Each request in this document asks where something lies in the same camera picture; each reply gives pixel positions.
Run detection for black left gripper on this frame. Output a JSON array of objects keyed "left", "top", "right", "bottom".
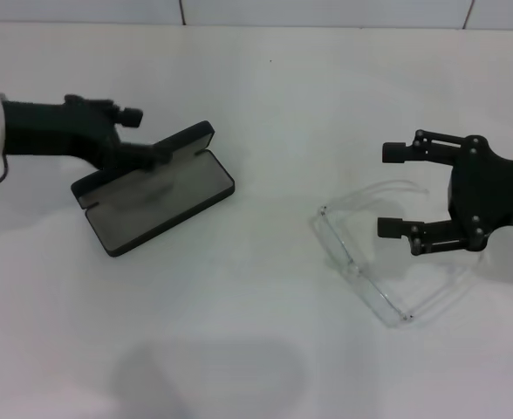
[{"left": 1, "top": 93, "right": 174, "bottom": 172}]

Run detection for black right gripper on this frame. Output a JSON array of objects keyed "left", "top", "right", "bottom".
[{"left": 376, "top": 127, "right": 513, "bottom": 258}]

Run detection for black glasses case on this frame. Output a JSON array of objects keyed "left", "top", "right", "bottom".
[{"left": 70, "top": 120, "right": 236, "bottom": 258}]

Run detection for clear white glasses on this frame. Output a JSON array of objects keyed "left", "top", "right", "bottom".
[{"left": 311, "top": 177, "right": 481, "bottom": 330}]

